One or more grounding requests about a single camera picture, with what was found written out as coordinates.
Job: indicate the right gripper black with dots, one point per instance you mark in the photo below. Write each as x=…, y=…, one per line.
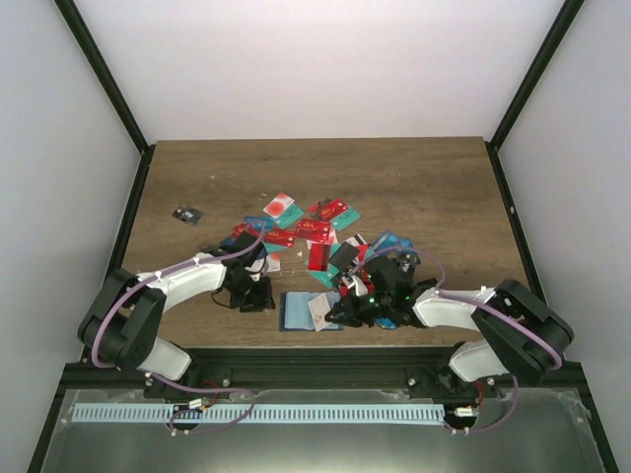
x=352, y=316

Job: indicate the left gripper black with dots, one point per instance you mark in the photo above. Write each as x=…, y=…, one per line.
x=262, y=302

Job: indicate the blue leather card holder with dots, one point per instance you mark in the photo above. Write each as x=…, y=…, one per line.
x=294, y=313

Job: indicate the white card orange logo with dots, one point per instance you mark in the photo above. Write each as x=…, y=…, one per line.
x=319, y=307

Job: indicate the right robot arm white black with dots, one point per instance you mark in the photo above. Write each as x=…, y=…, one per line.
x=520, y=335

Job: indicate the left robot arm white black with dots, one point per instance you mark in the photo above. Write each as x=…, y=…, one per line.
x=121, y=327

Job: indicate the black VIP card right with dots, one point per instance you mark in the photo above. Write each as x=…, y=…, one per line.
x=407, y=262

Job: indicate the white card red circle lower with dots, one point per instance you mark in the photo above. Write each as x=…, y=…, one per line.
x=272, y=263

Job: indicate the white card red circle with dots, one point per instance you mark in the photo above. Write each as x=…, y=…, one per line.
x=272, y=263
x=278, y=205

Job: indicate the blue card right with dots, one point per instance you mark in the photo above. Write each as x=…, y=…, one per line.
x=389, y=242

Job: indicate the white card black stripe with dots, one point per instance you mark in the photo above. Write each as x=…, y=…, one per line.
x=356, y=240

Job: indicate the red card back stripe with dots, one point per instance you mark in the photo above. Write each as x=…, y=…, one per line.
x=319, y=257

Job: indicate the teal card top right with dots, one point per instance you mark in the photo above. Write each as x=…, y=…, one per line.
x=345, y=219

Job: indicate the red card centre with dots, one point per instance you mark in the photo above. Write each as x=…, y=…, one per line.
x=313, y=230

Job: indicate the black card far left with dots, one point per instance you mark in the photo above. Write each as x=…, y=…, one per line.
x=187, y=215

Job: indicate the white card red circle top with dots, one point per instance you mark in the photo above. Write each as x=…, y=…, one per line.
x=278, y=205

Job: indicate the red card top right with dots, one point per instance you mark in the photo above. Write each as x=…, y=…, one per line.
x=328, y=210

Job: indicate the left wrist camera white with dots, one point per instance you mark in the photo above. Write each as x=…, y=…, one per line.
x=256, y=270

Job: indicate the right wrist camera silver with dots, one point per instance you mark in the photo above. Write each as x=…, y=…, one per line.
x=354, y=285

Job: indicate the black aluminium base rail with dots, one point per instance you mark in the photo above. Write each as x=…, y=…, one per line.
x=310, y=368

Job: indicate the light blue slotted cable duct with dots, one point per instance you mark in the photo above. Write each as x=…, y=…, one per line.
x=414, y=414

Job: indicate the left black frame post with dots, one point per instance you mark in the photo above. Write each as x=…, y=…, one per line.
x=85, y=40

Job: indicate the black frame post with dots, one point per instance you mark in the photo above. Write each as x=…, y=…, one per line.
x=559, y=28
x=85, y=40

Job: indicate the right black frame post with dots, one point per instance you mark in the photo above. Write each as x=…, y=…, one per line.
x=559, y=28

